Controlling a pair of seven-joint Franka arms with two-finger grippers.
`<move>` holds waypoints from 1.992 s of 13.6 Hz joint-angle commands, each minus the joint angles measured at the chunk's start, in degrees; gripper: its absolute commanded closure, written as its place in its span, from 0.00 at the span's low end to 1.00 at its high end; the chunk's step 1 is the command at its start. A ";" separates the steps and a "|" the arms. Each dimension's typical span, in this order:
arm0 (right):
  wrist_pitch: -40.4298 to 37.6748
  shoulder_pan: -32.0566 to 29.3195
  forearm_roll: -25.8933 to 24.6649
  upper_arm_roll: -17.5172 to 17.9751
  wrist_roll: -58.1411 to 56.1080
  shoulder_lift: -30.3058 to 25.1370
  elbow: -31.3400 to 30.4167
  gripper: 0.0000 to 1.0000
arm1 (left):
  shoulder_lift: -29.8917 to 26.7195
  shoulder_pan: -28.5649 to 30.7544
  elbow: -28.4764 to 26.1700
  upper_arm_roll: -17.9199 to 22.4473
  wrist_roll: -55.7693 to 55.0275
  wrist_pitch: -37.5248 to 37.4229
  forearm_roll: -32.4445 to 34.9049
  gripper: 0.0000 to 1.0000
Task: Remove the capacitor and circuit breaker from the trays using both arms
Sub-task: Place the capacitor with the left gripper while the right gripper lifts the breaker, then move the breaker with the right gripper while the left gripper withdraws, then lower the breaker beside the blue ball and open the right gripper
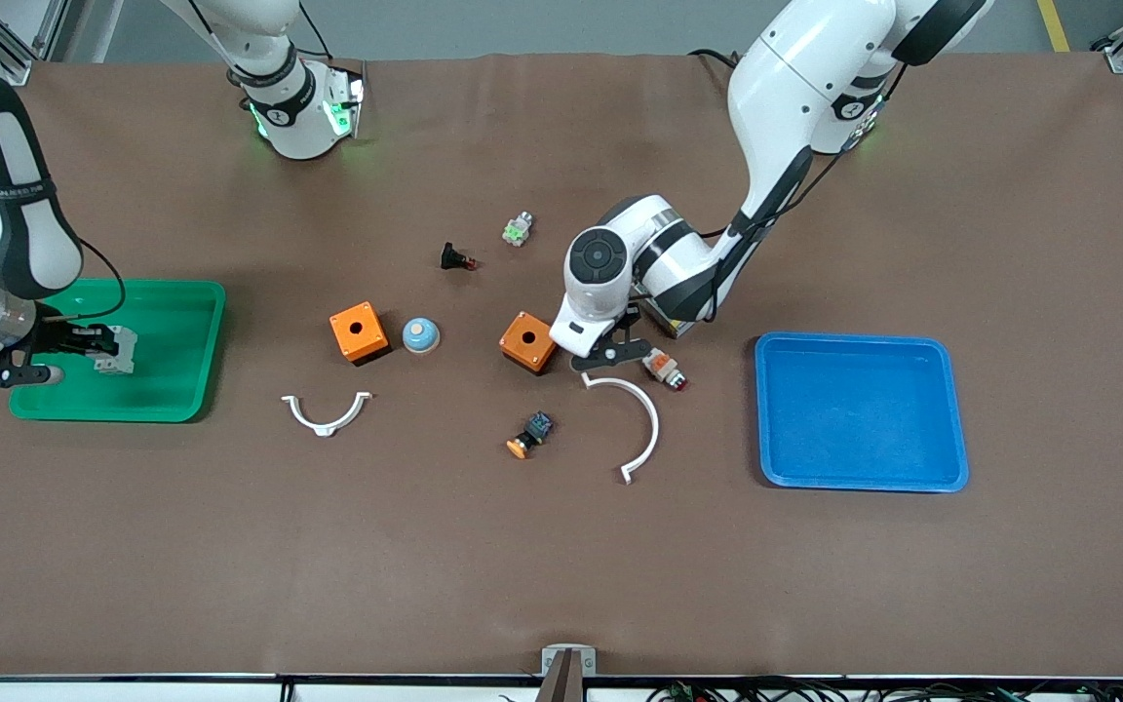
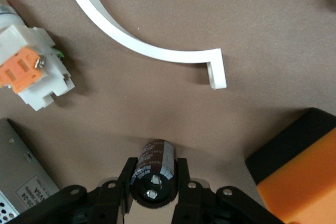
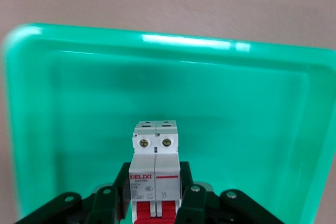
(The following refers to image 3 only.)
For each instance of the white red circuit breaker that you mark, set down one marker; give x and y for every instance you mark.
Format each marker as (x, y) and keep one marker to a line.
(155, 166)

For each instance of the green plastic tray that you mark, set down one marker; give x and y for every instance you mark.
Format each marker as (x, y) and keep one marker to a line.
(236, 119)

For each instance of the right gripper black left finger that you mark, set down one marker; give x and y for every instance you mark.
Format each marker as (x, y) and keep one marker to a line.
(121, 182)

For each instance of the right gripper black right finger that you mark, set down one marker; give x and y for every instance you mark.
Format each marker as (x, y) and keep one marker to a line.
(187, 182)

